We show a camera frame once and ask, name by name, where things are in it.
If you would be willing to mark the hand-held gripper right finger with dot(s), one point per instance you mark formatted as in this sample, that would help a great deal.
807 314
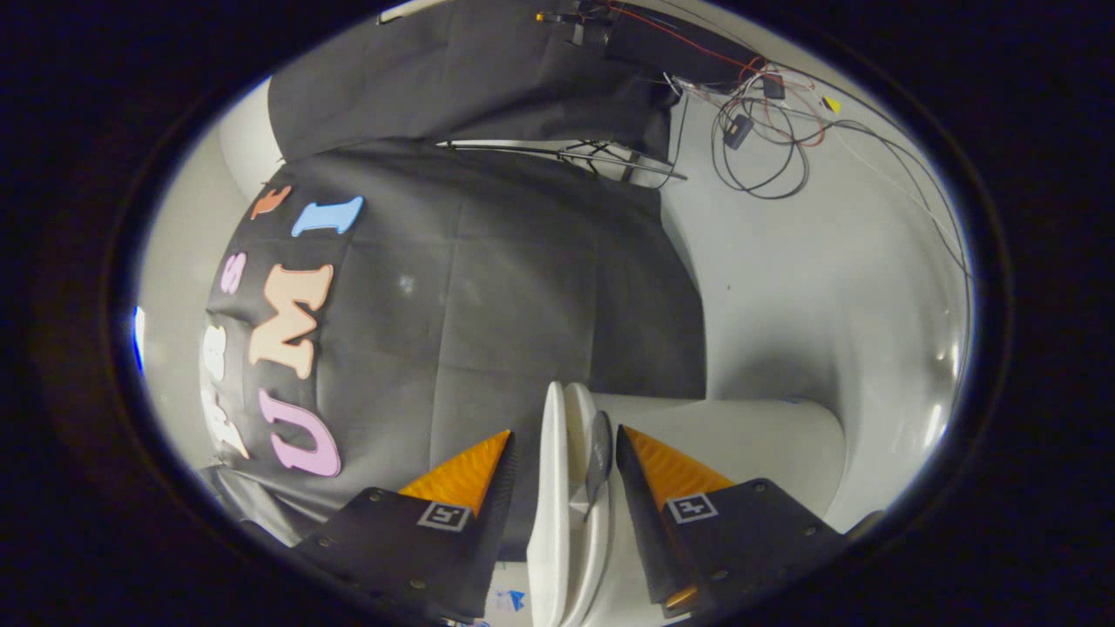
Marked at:
640 522

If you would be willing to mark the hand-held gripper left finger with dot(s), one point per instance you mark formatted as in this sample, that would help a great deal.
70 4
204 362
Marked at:
495 522

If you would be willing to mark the white toilet lid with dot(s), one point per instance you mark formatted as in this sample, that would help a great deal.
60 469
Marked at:
549 488

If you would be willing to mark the grey lid pull tab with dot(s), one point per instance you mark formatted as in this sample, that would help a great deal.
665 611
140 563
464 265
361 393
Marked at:
598 453

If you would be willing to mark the black backdrop cloth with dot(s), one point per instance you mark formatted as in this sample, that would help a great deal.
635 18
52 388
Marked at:
253 505
488 313
470 78

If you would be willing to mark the black tripod stand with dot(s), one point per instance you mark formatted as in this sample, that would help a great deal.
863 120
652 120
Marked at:
592 157

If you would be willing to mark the small black adapter box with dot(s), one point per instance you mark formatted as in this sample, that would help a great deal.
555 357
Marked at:
738 131

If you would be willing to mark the small yellow tag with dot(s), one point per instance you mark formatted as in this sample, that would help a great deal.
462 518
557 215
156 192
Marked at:
832 104

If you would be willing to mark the dark equipment case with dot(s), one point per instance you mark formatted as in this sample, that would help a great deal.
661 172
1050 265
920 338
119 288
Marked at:
671 39

